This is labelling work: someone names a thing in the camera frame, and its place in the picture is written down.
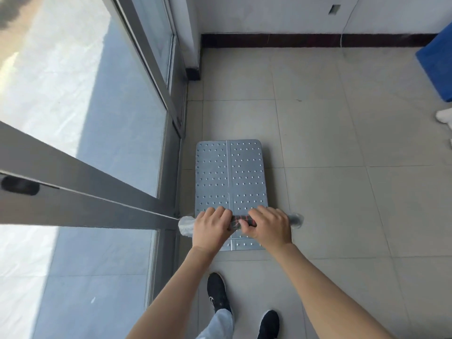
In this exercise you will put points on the person's left hand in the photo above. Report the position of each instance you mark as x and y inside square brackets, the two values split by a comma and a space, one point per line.
[208, 231]

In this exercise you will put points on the person's right hand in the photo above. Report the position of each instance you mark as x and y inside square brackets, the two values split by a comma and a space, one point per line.
[272, 229]

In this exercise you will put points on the person's right fingers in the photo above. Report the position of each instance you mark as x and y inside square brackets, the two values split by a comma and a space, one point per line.
[255, 218]

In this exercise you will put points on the blue plastic bin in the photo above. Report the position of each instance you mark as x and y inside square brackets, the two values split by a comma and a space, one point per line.
[438, 63]

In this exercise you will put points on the gray metal platform trolley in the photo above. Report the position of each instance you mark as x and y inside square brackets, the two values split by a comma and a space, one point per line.
[229, 172]

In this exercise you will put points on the black sneaker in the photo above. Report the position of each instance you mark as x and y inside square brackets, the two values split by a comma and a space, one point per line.
[269, 324]
[217, 291]

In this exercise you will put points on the black window latch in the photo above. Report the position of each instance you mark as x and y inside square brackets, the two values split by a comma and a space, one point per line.
[19, 185]

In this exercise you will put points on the person's left forearm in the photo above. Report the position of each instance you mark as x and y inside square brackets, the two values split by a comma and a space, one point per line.
[176, 296]

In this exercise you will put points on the person's right forearm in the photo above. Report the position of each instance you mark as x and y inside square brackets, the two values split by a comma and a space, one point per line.
[317, 296]

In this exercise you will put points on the rectangular wall socket opening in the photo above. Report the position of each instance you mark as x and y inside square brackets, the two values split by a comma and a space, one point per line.
[334, 9]

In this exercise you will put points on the light blue jeans leg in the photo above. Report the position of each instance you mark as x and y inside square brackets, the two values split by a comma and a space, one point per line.
[220, 326]

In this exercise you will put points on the gray metal window frame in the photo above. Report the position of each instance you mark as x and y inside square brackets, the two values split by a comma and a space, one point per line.
[70, 183]

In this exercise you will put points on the person's left fingers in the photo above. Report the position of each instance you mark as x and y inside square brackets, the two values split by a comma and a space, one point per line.
[219, 214]

